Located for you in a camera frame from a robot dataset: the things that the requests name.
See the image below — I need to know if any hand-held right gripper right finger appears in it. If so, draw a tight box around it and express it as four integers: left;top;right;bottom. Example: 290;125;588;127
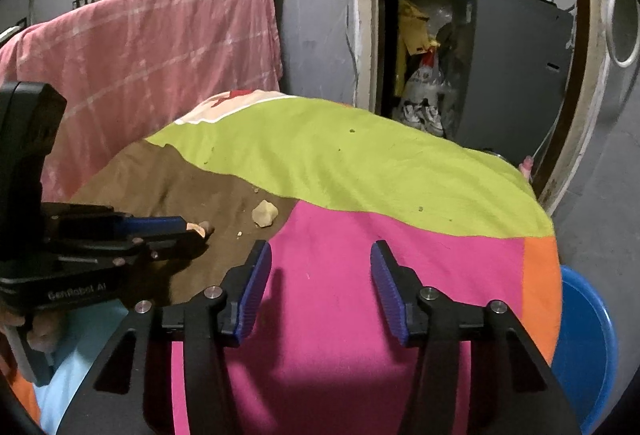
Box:
370;240;583;435

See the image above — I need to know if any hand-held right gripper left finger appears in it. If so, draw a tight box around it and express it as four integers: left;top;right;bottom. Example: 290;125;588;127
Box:
62;239;273;435

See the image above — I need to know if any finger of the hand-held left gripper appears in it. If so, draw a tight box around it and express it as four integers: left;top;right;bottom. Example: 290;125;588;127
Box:
42;202;187;238
50;232;210;268

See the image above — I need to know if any small brown scrap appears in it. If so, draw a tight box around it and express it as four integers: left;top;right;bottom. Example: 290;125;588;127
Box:
186;221;216;240

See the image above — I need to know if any beige lump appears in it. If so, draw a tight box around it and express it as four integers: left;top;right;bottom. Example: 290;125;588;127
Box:
251;200;277;228

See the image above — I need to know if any blue plastic bucket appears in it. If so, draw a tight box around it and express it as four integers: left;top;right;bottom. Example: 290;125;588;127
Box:
550;265;618;435

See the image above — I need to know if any person's left hand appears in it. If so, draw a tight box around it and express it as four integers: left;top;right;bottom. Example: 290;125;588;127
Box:
0;307;66;353

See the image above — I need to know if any multicoloured blanket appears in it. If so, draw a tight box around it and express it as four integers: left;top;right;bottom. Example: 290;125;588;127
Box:
0;89;562;435

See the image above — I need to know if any pink checked cloth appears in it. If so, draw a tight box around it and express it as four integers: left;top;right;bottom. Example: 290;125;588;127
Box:
0;0;283;203

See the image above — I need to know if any white sneaker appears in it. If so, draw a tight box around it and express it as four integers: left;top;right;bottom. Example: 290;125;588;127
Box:
422;108;447;137
402;102;427;127

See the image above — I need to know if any white printed sack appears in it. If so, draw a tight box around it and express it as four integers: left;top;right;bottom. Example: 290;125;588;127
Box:
400;50;451;113

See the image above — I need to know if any grey cabinet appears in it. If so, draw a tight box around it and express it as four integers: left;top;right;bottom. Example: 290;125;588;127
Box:
452;0;576;166

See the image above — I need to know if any yellow bag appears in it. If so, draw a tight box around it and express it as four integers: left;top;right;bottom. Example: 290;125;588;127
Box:
397;0;441;96

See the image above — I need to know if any pale wooden door frame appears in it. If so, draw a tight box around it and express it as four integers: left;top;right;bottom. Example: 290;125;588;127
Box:
350;0;608;216

